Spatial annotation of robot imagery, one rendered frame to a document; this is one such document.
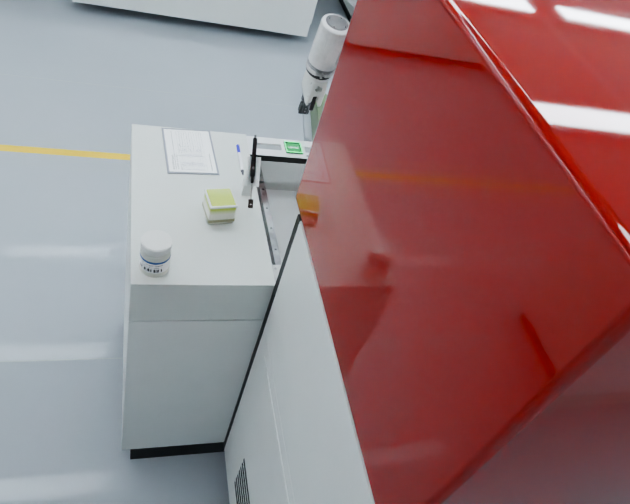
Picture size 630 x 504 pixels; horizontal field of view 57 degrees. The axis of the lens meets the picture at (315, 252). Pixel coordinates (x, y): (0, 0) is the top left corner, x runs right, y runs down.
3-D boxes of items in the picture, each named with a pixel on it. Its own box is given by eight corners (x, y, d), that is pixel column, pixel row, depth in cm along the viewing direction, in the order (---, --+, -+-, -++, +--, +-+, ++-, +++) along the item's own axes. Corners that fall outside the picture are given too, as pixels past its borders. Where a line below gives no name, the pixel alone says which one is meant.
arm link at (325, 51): (343, 62, 166) (315, 46, 166) (360, 24, 155) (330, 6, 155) (332, 77, 161) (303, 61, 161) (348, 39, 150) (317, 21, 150)
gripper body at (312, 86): (335, 81, 164) (323, 109, 173) (329, 56, 169) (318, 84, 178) (310, 78, 162) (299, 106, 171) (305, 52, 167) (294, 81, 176)
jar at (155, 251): (169, 278, 140) (173, 251, 133) (138, 278, 137) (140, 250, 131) (168, 256, 144) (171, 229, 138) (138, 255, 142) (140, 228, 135)
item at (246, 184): (254, 204, 165) (263, 168, 156) (241, 204, 164) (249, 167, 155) (251, 190, 169) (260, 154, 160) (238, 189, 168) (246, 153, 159)
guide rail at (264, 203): (288, 311, 161) (290, 305, 159) (281, 312, 160) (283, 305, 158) (263, 190, 193) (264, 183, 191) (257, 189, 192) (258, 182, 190)
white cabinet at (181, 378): (374, 439, 234) (461, 318, 177) (121, 460, 203) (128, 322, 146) (338, 310, 275) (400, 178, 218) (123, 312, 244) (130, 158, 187)
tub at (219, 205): (234, 224, 158) (238, 205, 153) (207, 226, 155) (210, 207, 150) (227, 205, 162) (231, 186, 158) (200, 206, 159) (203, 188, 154)
